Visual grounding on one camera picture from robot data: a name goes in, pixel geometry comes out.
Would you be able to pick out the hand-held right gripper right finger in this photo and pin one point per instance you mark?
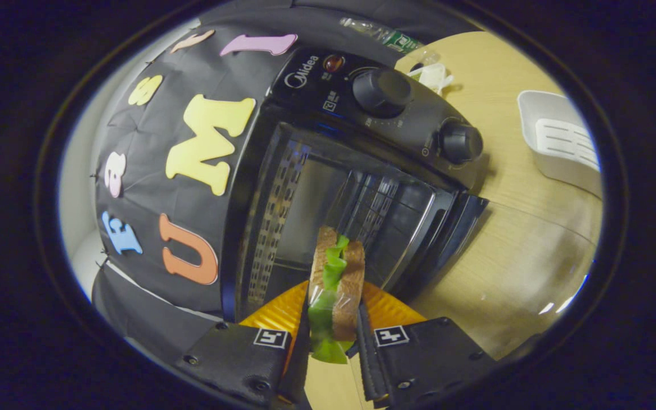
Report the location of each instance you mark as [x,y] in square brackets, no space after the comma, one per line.
[369,364]

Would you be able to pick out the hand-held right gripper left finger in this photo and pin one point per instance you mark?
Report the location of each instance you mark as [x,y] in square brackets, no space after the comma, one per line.
[299,376]

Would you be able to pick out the brown bread lettuce sandwich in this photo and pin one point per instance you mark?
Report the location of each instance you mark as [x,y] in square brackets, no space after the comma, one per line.
[348,285]

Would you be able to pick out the black electric oven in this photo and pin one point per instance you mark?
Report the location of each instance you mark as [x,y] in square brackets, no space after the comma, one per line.
[316,193]

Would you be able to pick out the white ribbed plastic tray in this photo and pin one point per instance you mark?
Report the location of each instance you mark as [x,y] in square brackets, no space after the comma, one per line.
[561,142]

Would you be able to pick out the white divided bean plate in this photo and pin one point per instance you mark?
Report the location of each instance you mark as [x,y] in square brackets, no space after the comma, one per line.
[435,77]

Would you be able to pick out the clear plastic water bottle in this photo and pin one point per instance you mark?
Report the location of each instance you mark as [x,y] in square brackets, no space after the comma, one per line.
[388,37]

